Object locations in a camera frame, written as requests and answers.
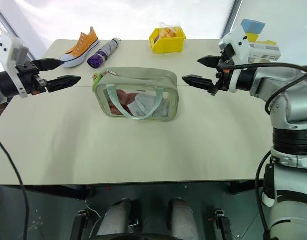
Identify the black table frame bar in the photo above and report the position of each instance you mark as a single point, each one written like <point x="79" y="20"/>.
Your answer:
<point x="246" y="187"/>
<point x="56" y="192"/>

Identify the clear bag of snacks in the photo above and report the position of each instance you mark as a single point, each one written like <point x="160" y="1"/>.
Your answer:
<point x="169" y="31"/>

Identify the grey purple folding umbrella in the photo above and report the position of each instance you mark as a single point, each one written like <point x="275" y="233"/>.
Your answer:
<point x="104" y="53"/>

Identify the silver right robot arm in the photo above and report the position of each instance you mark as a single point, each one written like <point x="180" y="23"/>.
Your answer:
<point x="293" y="100"/>

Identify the grey right robot knee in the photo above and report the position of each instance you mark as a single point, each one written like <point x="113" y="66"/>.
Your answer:
<point x="183" y="217"/>

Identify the grey left robot knee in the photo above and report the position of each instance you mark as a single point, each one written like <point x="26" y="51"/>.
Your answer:
<point x="113" y="217"/>

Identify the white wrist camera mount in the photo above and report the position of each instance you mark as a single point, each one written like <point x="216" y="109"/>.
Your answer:
<point x="7" y="50"/>
<point x="239" y="42"/>

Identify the black stand foot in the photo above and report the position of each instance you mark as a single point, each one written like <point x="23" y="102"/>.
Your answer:
<point x="223" y="223"/>
<point x="79" y="225"/>

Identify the white labelled box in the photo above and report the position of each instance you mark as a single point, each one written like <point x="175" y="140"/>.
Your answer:
<point x="264" y="52"/>

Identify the red cloth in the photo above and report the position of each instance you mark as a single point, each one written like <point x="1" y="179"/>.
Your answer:
<point x="122" y="97"/>

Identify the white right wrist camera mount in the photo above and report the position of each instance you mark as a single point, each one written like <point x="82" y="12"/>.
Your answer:
<point x="239" y="42"/>

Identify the yellow plastic bin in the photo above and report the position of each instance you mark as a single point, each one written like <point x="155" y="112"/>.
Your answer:
<point x="168" y="45"/>

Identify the grey robot knee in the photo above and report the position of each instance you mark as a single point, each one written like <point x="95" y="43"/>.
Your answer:
<point x="183" y="217"/>
<point x="113" y="217"/>

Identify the yellow block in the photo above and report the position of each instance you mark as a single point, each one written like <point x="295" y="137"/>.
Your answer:
<point x="253" y="37"/>

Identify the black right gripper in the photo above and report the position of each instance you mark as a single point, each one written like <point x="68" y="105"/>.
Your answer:
<point x="222" y="82"/>

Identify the orange canvas sneaker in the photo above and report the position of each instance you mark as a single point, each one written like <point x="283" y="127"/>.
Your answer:
<point x="81" y="48"/>

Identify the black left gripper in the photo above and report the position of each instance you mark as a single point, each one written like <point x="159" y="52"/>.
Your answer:
<point x="28" y="78"/>

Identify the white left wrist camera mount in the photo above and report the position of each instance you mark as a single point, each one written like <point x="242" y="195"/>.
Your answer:
<point x="7" y="50"/>

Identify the green transparent toiletry bag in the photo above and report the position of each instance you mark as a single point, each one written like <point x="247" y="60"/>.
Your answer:
<point x="143" y="75"/>

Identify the grey cloth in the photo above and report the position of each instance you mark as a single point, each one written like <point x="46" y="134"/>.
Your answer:
<point x="148" y="103"/>

